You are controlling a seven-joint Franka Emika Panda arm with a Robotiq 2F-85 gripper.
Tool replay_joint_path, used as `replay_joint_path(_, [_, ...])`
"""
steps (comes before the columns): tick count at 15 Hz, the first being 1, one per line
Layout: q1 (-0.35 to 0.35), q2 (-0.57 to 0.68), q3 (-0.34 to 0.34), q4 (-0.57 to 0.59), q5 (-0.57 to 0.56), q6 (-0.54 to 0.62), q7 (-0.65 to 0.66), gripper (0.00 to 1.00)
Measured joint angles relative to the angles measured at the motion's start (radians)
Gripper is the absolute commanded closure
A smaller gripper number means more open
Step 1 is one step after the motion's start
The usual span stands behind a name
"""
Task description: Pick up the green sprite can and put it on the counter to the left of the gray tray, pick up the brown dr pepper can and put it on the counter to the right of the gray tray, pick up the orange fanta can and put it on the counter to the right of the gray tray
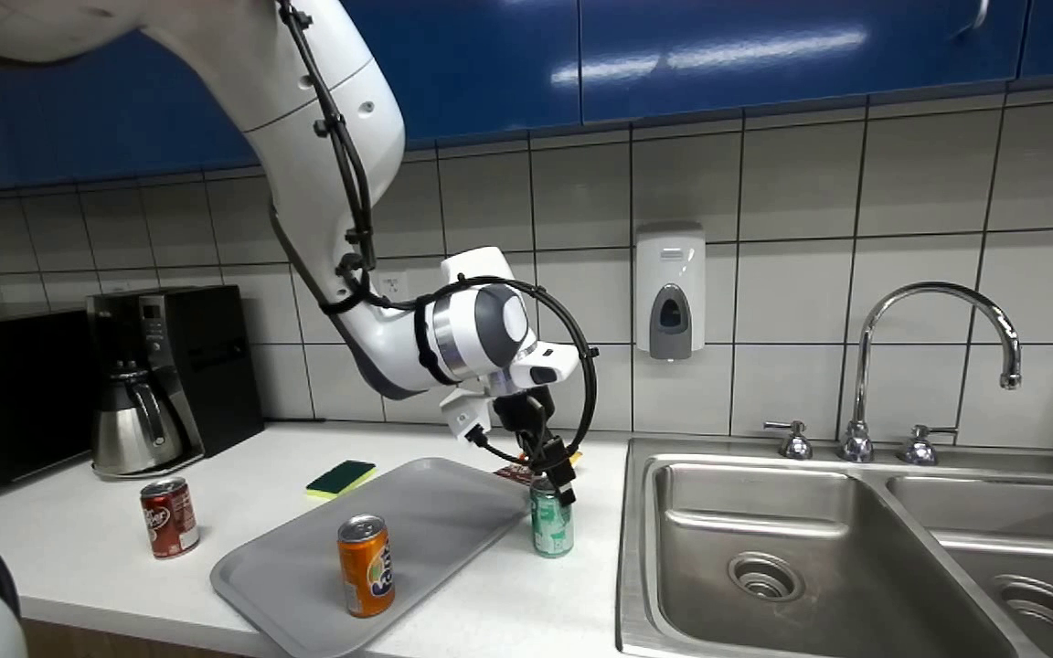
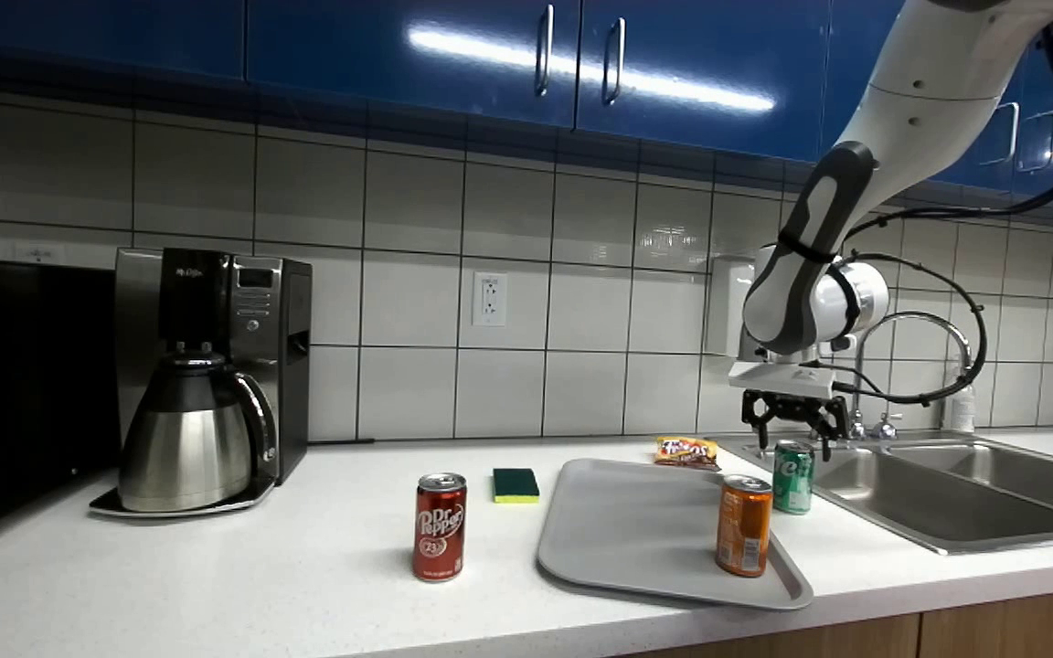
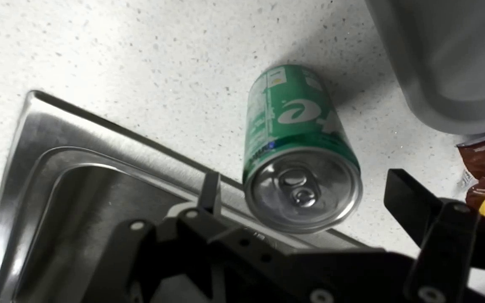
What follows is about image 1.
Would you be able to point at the green yellow sponge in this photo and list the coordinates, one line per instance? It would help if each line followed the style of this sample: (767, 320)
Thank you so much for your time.
(343, 478)

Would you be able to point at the black steel coffee maker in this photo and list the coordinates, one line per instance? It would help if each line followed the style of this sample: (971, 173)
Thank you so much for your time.
(216, 367)

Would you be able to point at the orange soda can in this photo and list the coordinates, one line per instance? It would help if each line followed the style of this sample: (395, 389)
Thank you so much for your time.
(367, 571)

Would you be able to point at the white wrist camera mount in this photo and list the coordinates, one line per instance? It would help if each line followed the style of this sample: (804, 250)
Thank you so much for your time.
(470, 418)

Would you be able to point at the black microwave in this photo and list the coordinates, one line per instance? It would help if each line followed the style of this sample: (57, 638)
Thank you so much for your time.
(16, 404)

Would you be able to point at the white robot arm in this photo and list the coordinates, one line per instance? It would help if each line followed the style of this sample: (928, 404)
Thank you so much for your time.
(320, 121)

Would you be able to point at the blue upper cabinets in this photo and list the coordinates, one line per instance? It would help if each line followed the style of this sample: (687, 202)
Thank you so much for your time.
(732, 55)

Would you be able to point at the white wall soap dispenser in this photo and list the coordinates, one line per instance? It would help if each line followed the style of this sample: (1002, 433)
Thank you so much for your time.
(671, 295)

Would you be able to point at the red dr pepper can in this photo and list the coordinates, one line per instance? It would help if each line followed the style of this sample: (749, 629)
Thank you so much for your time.
(169, 521)

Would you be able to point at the chrome gooseneck faucet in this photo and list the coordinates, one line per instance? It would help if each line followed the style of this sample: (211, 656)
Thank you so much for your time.
(869, 367)

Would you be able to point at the green sprite can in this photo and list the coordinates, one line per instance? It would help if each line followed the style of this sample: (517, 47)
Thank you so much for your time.
(549, 528)

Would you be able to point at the gray plastic tray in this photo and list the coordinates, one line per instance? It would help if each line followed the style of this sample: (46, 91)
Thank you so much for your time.
(431, 524)

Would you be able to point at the stainless steel double sink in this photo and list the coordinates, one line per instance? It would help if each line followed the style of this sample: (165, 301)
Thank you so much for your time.
(794, 571)

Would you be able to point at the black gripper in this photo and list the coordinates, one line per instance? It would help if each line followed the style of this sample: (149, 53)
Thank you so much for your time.
(533, 433)

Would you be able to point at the steel coffee carafe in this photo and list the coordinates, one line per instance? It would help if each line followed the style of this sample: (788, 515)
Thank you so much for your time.
(131, 427)

